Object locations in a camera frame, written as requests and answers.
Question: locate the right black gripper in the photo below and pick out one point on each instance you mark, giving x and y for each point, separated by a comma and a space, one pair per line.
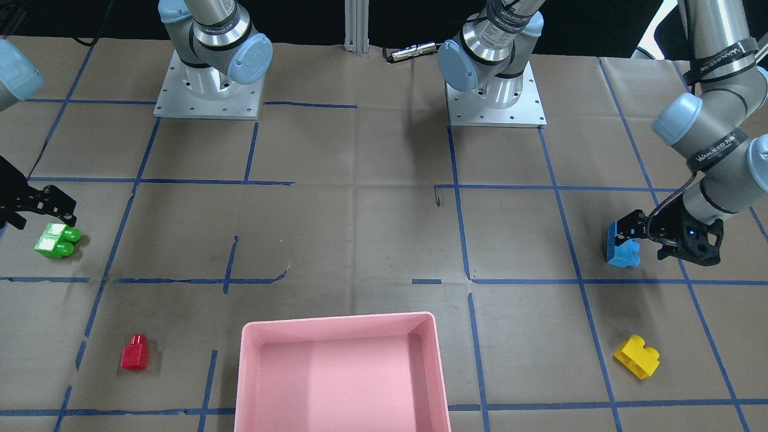
12, 198

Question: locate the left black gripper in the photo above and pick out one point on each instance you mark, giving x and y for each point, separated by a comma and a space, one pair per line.
668, 226

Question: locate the blue three-stud block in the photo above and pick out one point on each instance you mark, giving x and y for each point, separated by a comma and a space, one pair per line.
622, 255

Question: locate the green two-stud block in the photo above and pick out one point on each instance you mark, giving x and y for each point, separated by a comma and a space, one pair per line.
58, 240

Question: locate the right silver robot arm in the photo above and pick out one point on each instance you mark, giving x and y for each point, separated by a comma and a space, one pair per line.
217, 34

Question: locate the pink plastic box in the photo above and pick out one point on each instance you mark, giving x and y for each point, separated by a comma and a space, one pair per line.
375, 372

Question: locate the yellow two-stud block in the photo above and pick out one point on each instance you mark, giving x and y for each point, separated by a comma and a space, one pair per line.
637, 357

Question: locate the red small block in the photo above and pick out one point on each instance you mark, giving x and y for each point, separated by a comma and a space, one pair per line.
135, 354

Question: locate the brown paper table cover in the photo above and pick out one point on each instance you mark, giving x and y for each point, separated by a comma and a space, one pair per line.
352, 194

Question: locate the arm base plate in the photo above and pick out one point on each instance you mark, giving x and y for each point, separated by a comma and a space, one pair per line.
205, 93
512, 103

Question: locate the metal cable connector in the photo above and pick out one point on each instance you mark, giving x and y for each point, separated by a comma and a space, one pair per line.
410, 52

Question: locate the aluminium frame post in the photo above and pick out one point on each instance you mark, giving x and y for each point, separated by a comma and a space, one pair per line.
356, 27

